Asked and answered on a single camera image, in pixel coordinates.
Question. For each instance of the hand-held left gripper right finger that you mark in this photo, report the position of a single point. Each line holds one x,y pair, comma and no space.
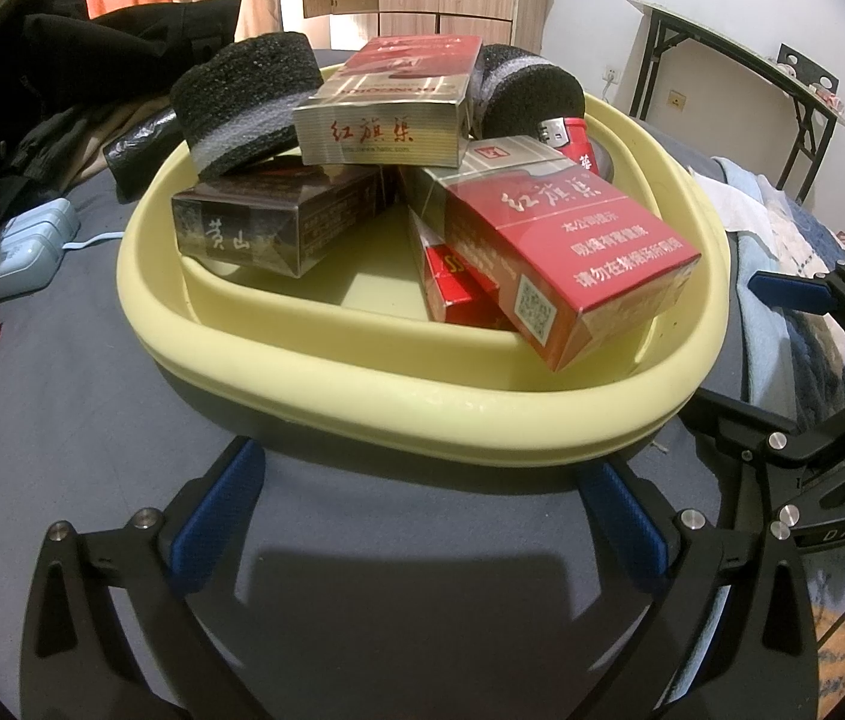
624,529

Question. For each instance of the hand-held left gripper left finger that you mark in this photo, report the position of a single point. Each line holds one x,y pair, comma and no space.
216,517

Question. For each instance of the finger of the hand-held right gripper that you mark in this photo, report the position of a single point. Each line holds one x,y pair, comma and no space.
789,291
737,435

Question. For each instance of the pale yellow plastic basin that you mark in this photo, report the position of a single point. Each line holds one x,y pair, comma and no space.
392,405

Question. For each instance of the red cigarette box silver lid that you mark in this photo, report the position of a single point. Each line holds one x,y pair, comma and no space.
564,255

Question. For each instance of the red lighter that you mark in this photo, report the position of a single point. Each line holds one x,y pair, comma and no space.
579,150

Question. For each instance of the red cigarette box yellow stripe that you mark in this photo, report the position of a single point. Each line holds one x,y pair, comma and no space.
458,292

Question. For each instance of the dark brown cigarette box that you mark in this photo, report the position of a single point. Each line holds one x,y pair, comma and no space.
268,217

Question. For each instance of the small black foam cylinder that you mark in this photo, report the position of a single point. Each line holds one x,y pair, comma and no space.
527,86

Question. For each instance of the large black foam cylinder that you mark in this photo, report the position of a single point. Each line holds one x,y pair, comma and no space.
238,101

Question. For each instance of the silver and red cigarette box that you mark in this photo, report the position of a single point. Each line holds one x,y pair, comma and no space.
388,109

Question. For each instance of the blue white checkered rug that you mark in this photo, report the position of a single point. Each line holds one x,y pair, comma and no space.
789,349

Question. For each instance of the red white packets on table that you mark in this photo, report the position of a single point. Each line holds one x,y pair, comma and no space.
827,99

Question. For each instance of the black box with round holes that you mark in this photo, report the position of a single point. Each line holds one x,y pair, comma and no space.
804,67

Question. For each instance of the black folding table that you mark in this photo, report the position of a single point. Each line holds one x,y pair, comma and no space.
722,41

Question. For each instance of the light blue case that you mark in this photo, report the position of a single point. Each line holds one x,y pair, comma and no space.
21,244

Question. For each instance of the black plastic bag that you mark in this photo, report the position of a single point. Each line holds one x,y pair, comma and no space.
139,148

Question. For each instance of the black jacket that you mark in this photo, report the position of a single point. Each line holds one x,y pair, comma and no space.
17,52

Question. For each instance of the wall socket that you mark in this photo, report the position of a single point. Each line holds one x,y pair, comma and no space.
674,99
609,75

